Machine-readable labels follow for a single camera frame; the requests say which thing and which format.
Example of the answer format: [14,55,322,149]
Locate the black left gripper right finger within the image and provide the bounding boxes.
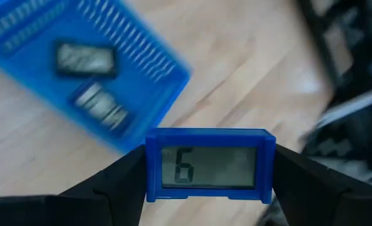
[271,144,372,226]

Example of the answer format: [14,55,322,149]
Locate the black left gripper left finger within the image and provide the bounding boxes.
[0,144,148,226]

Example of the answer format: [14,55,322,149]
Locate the blue digital clock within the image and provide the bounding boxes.
[145,126,277,205]
[69,82,131,134]

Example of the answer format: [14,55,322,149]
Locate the black digital clock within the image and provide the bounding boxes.
[54,41,118,79]

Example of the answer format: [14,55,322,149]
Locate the blue slotted plastic basket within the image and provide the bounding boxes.
[0,0,193,155]

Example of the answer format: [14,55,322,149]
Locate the black table frame rail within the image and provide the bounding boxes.
[297,0,344,95]

